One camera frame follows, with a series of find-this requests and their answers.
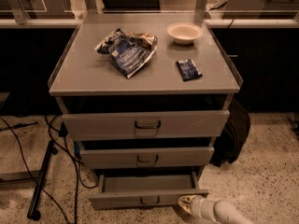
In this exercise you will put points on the white bowl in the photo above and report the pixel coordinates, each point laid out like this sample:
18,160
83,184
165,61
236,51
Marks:
184,33

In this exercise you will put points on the black bag beside cabinet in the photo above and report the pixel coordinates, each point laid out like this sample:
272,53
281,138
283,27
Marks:
228,145

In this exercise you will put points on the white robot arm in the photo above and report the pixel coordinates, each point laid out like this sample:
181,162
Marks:
218,212

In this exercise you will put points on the small blue snack packet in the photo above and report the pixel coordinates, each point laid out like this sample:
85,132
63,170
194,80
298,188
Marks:
188,70

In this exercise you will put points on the grey drawer cabinet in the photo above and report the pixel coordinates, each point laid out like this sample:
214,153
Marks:
87,82

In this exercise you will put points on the black floor stand bar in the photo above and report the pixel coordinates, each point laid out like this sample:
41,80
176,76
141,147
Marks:
33,212

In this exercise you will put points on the grey middle drawer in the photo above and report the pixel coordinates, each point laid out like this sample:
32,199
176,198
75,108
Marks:
146,157

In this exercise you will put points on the large blue chip bag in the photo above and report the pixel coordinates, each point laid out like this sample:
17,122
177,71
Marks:
129,52

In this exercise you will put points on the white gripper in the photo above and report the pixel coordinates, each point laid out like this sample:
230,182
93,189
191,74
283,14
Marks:
197,205

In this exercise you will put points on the grey drawer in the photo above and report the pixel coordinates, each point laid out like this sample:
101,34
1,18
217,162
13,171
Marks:
143,191
145,125
146,157

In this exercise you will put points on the grey bottom drawer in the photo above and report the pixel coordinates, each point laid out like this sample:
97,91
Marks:
143,191

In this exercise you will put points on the grey top drawer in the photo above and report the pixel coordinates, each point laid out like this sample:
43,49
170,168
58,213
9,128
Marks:
145,125

